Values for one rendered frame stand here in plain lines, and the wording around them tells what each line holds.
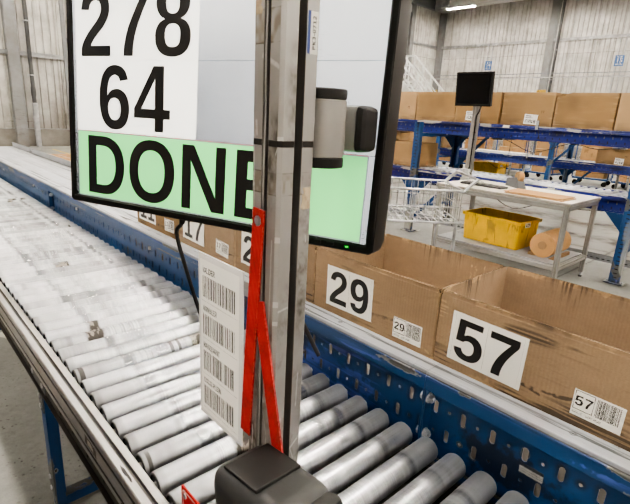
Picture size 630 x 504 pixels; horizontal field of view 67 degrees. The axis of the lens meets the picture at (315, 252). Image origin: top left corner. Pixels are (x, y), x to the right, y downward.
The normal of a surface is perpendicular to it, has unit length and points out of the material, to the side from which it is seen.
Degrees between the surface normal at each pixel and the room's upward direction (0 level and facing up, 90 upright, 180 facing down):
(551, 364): 90
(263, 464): 8
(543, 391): 91
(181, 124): 86
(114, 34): 86
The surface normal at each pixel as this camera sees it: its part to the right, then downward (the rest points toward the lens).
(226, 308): -0.73, 0.15
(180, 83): -0.46, 0.16
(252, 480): -0.04, -0.98
